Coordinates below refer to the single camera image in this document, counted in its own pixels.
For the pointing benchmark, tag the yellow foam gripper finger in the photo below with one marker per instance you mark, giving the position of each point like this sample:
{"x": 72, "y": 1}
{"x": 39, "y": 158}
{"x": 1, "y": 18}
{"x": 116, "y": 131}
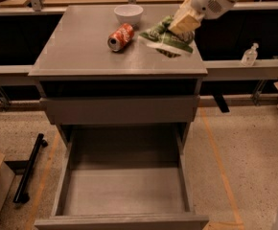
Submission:
{"x": 185, "y": 21}
{"x": 185, "y": 6}

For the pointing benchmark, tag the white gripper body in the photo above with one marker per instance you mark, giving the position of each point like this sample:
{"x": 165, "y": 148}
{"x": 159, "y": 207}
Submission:
{"x": 208, "y": 1}

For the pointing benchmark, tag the green jalapeno chip bag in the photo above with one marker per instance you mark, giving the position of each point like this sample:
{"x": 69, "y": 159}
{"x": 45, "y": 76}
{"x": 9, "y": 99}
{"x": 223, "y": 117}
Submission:
{"x": 160, "y": 38}

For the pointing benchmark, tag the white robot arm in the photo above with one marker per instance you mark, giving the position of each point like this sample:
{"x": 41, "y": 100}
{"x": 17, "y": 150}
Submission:
{"x": 190, "y": 14}

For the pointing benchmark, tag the grey drawer cabinet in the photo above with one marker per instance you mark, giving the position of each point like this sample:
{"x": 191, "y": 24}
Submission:
{"x": 77, "y": 63}

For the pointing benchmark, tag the closed grey top drawer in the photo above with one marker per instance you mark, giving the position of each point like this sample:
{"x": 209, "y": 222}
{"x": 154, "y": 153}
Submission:
{"x": 125, "y": 110}

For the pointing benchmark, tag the open grey middle drawer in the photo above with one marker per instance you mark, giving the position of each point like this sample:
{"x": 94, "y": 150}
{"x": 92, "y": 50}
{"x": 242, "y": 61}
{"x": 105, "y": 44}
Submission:
{"x": 124, "y": 178}

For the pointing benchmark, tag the white bowl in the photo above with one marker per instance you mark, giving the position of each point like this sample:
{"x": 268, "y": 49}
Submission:
{"x": 129, "y": 13}

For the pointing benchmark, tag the crushed orange soda can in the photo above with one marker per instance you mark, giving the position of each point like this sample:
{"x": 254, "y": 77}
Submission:
{"x": 121, "y": 37}

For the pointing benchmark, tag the clear plastic bottle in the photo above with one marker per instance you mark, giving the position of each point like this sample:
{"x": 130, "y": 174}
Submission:
{"x": 250, "y": 55}

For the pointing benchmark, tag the black metal bar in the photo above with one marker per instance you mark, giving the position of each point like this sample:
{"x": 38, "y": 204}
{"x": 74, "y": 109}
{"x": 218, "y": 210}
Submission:
{"x": 21, "y": 196}

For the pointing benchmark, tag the grey metal rail shelf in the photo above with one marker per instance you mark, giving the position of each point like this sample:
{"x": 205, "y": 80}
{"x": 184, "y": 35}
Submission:
{"x": 218, "y": 70}

